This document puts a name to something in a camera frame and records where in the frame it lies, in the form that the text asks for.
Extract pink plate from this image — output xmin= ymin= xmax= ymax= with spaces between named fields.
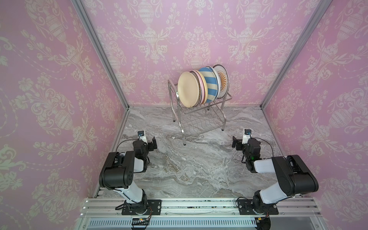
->
xmin=198 ymin=74 xmax=204 ymax=105

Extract yellow plate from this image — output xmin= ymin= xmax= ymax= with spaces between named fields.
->
xmin=195 ymin=71 xmax=209 ymax=104

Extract orange sunburst plate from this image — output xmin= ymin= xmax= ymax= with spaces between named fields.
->
xmin=213 ymin=64 xmax=230 ymax=99
xmin=190 ymin=71 xmax=202 ymax=107

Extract cream plate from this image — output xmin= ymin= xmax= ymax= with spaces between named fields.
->
xmin=177 ymin=72 xmax=198 ymax=108

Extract blue white striped plate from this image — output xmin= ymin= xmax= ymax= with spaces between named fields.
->
xmin=199 ymin=67 xmax=219 ymax=103

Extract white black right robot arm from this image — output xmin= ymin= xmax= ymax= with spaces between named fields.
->
xmin=232 ymin=135 xmax=319 ymax=214

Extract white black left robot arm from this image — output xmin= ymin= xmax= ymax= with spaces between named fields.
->
xmin=99 ymin=138 xmax=157 ymax=215

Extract chrome two-tier dish rack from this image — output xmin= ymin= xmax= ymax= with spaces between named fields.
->
xmin=168 ymin=80 xmax=232 ymax=145

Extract small circuit board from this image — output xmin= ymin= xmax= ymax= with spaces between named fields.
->
xmin=132 ymin=218 xmax=150 ymax=226

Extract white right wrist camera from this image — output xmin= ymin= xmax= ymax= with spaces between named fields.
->
xmin=242 ymin=129 xmax=252 ymax=145

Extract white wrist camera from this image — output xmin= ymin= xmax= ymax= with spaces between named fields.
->
xmin=242 ymin=129 xmax=252 ymax=145
xmin=138 ymin=130 xmax=148 ymax=144

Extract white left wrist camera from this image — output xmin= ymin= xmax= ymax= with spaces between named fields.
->
xmin=138 ymin=130 xmax=148 ymax=144

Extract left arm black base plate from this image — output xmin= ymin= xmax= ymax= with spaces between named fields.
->
xmin=121 ymin=199 xmax=162 ymax=216

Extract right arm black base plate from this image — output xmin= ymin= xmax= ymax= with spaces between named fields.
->
xmin=235 ymin=198 xmax=279 ymax=216

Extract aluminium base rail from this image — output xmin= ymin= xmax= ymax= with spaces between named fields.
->
xmin=76 ymin=197 xmax=328 ymax=230

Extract left aluminium corner post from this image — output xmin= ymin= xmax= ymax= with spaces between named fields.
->
xmin=71 ymin=0 xmax=129 ymax=110

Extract aluminium corner post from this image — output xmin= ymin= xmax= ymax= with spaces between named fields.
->
xmin=71 ymin=0 xmax=129 ymax=110
xmin=260 ymin=0 xmax=332 ymax=111

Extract right aluminium corner post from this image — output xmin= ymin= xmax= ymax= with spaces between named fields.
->
xmin=260 ymin=0 xmax=332 ymax=111

